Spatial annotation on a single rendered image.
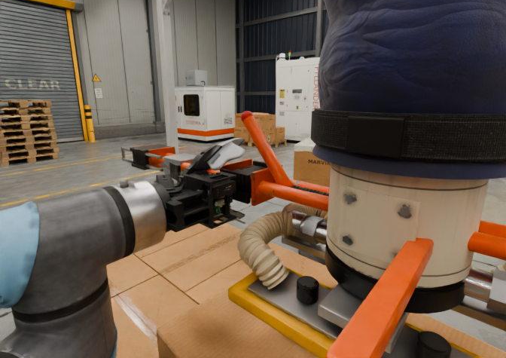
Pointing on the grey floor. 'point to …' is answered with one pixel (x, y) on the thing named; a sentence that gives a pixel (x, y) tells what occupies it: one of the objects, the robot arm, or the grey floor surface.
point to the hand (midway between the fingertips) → (241, 177)
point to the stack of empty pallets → (27, 131)
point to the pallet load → (272, 133)
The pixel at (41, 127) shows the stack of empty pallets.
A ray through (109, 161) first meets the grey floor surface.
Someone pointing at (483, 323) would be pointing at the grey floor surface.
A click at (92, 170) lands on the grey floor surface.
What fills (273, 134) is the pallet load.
